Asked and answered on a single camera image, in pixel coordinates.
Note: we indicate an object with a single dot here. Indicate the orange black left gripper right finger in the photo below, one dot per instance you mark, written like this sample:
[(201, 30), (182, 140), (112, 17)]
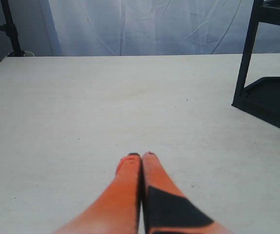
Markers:
[(165, 207)]

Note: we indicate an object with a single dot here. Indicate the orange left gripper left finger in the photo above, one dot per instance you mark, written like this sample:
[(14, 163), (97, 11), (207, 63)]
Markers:
[(117, 209)]

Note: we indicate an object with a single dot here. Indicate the black metal shelf rack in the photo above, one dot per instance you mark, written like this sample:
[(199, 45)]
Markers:
[(262, 97)]

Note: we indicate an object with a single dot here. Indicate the white backdrop curtain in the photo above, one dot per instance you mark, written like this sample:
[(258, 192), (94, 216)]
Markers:
[(146, 27)]

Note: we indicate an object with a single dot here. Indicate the black light stand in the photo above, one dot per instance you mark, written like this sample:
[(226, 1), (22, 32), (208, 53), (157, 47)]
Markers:
[(11, 31)]

